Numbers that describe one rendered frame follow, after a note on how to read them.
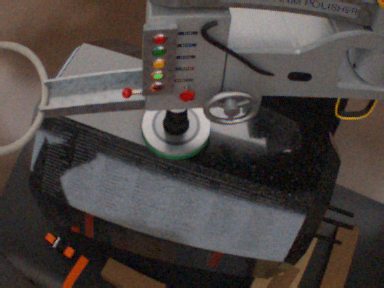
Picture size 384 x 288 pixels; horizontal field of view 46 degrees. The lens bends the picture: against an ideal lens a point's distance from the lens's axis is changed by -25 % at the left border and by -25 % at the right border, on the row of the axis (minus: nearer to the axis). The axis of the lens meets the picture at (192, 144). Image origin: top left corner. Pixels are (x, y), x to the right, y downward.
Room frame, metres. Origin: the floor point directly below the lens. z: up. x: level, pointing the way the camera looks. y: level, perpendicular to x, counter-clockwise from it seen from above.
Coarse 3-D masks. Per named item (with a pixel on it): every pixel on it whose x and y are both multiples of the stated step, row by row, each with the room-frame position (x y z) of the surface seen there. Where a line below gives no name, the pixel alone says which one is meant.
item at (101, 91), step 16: (48, 80) 0.95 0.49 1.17; (64, 80) 0.95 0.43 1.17; (80, 80) 0.96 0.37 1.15; (96, 80) 0.97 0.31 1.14; (112, 80) 0.98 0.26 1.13; (128, 80) 0.99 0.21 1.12; (64, 96) 0.92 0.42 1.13; (80, 96) 0.92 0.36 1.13; (96, 96) 0.92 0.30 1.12; (112, 96) 0.93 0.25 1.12; (48, 112) 0.83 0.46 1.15; (64, 112) 0.85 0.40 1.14; (80, 112) 0.86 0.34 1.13; (96, 112) 0.87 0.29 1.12
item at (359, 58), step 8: (352, 48) 1.09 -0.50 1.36; (360, 48) 1.05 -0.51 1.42; (352, 56) 1.08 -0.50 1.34; (360, 56) 1.04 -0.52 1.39; (368, 56) 1.02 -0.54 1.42; (376, 56) 1.01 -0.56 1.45; (352, 64) 1.06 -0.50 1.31; (360, 64) 1.03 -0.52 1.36; (368, 64) 1.02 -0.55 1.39; (376, 64) 1.00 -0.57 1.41; (360, 72) 1.03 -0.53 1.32; (368, 72) 1.01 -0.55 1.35; (376, 72) 1.00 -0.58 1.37; (368, 80) 1.01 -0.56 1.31; (376, 80) 1.00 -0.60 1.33
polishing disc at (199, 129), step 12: (144, 120) 0.98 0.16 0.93; (156, 120) 0.98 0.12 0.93; (192, 120) 0.99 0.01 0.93; (204, 120) 1.00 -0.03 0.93; (144, 132) 0.93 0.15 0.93; (156, 132) 0.94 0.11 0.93; (192, 132) 0.95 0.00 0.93; (204, 132) 0.96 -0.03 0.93; (156, 144) 0.89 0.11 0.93; (168, 144) 0.90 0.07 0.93; (180, 144) 0.90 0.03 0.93; (192, 144) 0.91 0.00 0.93
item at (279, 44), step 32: (256, 32) 0.98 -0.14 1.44; (288, 32) 1.00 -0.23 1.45; (320, 32) 0.98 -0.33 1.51; (352, 32) 0.98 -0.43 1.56; (256, 64) 0.91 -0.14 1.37; (288, 64) 0.93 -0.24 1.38; (320, 64) 0.95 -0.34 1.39; (256, 96) 0.93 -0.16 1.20; (288, 96) 0.93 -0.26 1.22; (320, 96) 0.95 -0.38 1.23; (352, 96) 0.98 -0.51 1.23
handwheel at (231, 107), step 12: (216, 96) 0.83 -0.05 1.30; (228, 96) 0.83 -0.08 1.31; (240, 96) 0.84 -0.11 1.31; (252, 96) 0.85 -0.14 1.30; (204, 108) 0.83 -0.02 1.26; (228, 108) 0.83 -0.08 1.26; (252, 108) 0.85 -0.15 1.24; (216, 120) 0.83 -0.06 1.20; (228, 120) 0.84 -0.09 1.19; (240, 120) 0.84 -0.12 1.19
